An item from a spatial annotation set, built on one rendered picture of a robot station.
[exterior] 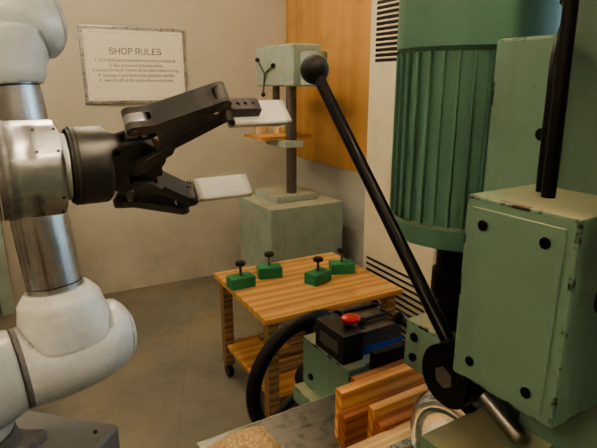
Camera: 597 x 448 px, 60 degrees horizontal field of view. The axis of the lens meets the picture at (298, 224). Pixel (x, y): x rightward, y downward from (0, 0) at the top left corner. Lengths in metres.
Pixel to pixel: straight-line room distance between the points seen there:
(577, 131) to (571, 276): 0.13
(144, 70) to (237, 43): 0.67
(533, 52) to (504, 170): 0.11
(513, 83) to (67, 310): 0.82
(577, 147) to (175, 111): 0.34
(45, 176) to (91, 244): 3.16
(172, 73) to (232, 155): 0.68
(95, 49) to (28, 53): 2.50
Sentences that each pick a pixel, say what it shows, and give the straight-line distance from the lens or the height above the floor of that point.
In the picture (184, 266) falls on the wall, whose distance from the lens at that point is 3.82.
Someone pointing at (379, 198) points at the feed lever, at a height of 1.26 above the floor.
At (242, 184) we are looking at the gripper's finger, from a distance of 0.65.
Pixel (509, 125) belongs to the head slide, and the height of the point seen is 1.34.
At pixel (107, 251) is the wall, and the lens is 3.68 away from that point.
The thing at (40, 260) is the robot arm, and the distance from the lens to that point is 1.04.
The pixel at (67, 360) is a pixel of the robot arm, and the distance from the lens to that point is 1.06.
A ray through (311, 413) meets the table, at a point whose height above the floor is 0.90.
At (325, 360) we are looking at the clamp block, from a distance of 0.87.
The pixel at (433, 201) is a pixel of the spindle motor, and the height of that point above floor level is 1.25.
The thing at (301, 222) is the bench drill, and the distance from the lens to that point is 2.95.
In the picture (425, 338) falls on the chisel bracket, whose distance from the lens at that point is 0.71.
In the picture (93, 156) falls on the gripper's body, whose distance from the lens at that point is 0.51.
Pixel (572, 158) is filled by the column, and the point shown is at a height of 1.32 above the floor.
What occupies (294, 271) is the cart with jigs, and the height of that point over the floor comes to 0.53.
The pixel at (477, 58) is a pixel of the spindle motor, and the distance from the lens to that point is 0.57.
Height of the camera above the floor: 1.38
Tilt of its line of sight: 15 degrees down
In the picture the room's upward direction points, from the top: straight up
